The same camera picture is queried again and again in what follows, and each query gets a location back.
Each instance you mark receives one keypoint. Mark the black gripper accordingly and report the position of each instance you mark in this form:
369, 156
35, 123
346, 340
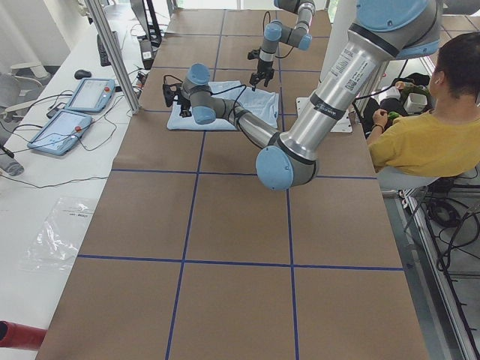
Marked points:
264, 68
183, 102

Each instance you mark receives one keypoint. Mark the light blue button-up shirt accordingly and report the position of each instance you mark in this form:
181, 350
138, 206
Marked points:
212, 105

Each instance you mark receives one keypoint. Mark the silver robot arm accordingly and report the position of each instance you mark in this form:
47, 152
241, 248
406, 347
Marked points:
381, 31
276, 33

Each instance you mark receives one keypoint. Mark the upper blue teach pendant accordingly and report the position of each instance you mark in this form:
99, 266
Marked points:
91, 95

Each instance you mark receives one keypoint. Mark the blue teach pendant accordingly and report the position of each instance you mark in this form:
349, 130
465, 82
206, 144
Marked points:
91, 95
61, 133

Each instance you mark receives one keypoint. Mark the black computer mouse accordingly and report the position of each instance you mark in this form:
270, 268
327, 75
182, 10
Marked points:
81, 74

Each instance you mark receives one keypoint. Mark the lower blue teach pendant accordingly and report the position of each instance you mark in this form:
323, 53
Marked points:
61, 133

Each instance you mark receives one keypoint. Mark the green handheld tool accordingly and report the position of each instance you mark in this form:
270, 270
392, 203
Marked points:
393, 115

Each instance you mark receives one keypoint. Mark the clear plastic bag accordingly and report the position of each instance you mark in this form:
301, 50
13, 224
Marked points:
58, 241

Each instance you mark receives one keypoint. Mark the person in yellow shirt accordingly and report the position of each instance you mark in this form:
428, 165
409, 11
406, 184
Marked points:
444, 141

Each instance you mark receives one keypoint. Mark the red cylinder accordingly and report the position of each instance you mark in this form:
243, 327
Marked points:
21, 337

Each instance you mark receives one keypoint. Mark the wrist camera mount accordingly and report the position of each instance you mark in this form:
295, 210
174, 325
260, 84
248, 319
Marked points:
254, 54
171, 93

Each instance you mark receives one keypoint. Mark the aluminium frame post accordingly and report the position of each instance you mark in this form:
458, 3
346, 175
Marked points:
114, 53

